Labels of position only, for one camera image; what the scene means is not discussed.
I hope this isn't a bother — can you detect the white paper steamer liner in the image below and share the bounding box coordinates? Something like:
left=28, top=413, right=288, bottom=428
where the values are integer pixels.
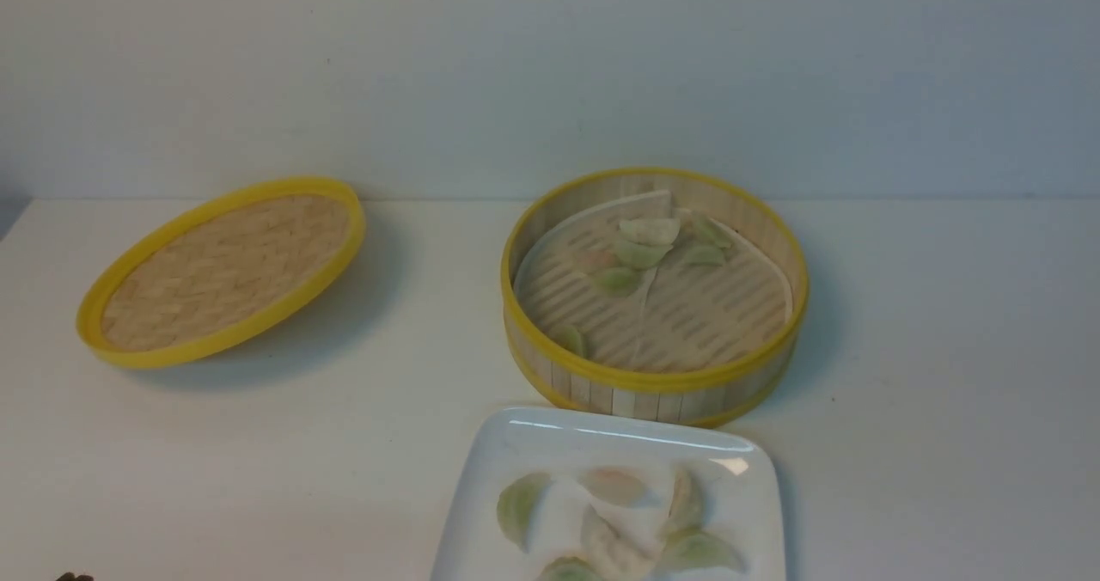
left=510, top=189, right=794, bottom=373

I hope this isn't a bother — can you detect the green dumpling in steamer mid-left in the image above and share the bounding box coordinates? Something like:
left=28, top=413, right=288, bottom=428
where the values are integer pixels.
left=589, top=266, right=644, bottom=297

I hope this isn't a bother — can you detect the dark object at bottom-left corner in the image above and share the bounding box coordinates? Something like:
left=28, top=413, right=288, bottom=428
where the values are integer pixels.
left=56, top=571, right=95, bottom=581

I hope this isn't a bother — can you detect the pale green dumpling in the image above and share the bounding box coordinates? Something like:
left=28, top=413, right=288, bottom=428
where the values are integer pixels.
left=681, top=243, right=726, bottom=266

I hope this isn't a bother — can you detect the green dumpling on plate bottom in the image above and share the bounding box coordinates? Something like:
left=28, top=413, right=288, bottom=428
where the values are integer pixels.
left=535, top=557, right=604, bottom=581

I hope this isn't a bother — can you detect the yellow-rimmed woven bamboo lid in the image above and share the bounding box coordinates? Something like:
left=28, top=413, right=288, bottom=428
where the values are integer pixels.
left=76, top=176, right=366, bottom=370

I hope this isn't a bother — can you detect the white dumpling in steamer top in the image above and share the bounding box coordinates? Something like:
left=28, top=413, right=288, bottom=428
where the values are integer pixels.
left=618, top=217, right=682, bottom=246

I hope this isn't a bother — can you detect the white dumpling on plate right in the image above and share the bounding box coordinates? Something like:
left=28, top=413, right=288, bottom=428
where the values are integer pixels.
left=657, top=465, right=706, bottom=540

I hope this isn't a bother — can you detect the white dumpling on plate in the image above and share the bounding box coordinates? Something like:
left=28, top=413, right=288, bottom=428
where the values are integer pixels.
left=580, top=505, right=657, bottom=580
left=657, top=465, right=706, bottom=540

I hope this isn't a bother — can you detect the white square ceramic plate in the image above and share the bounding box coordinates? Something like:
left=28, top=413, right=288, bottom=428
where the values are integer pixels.
left=430, top=407, right=789, bottom=580

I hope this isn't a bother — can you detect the pink dumpling in steamer back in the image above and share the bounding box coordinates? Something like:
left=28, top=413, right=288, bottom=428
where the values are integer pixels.
left=573, top=249, right=620, bottom=275

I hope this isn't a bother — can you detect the white dumpling on plate centre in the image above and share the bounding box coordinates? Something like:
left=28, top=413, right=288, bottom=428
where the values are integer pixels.
left=580, top=505, right=657, bottom=580

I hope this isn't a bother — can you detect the yellow-rimmed bamboo steamer basket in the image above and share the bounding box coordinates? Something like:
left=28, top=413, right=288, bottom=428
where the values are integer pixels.
left=501, top=167, right=810, bottom=428

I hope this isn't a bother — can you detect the pink dumpling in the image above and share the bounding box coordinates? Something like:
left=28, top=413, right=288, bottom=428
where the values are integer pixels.
left=573, top=249, right=620, bottom=275
left=578, top=465, right=650, bottom=508

